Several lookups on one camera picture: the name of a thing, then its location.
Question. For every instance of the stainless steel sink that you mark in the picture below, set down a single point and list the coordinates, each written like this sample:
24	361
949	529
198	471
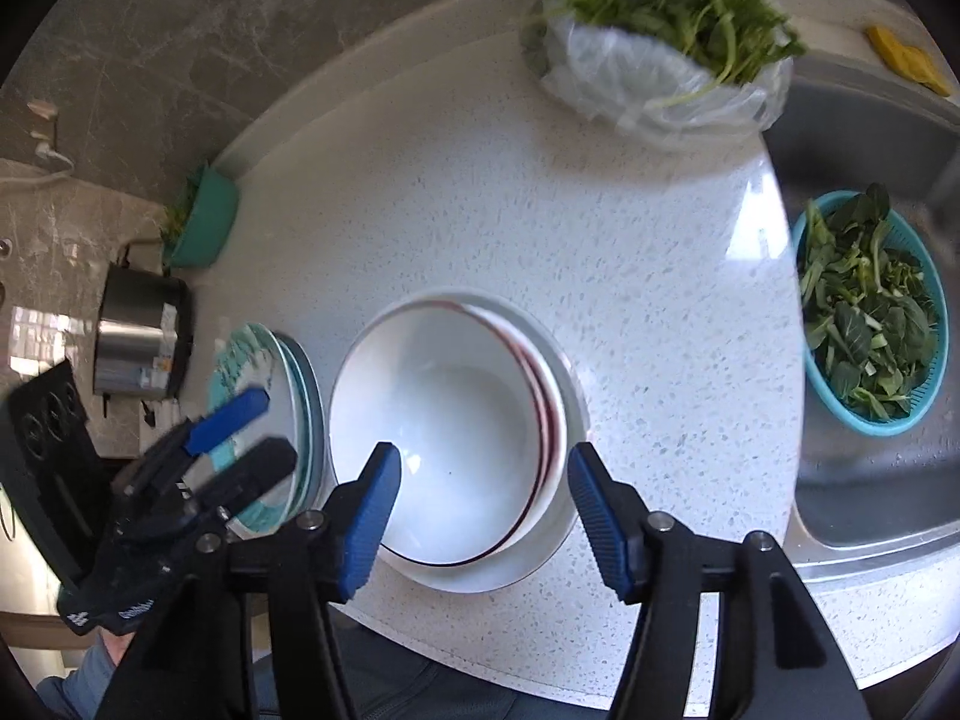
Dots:
847	495

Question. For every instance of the stainless steel cooker pot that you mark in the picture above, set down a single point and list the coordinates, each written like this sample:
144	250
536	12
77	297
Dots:
139	337

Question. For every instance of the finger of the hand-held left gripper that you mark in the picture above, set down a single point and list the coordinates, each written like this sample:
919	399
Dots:
225	420
255	465

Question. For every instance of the yellow cloth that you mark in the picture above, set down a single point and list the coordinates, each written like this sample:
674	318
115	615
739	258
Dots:
904	56

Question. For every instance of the chopped green vegetables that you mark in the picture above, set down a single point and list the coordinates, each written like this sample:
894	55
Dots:
862	315

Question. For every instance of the teal plastic container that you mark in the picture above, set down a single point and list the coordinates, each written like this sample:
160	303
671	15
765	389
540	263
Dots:
211	217

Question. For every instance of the teal floral plate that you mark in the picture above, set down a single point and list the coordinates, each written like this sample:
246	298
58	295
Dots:
247	367
306	405

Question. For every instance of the green leafy vegetables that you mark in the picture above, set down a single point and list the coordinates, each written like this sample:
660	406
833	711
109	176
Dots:
180	214

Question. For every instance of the white bowl with red print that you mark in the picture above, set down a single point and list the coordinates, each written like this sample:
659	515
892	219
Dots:
450	427

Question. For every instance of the large white deep plate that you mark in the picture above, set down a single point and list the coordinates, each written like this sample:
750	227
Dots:
480	579

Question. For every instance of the plastic bag of greens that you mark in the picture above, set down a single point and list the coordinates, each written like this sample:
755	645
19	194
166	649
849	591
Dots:
652	90

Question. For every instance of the teal plastic colander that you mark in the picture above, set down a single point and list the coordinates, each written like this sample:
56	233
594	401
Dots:
832	394

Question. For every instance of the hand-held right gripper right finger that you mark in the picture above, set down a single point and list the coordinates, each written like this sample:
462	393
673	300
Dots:
600	517

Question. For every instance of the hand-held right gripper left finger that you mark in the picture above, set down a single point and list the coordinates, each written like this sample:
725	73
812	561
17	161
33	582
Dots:
371	517

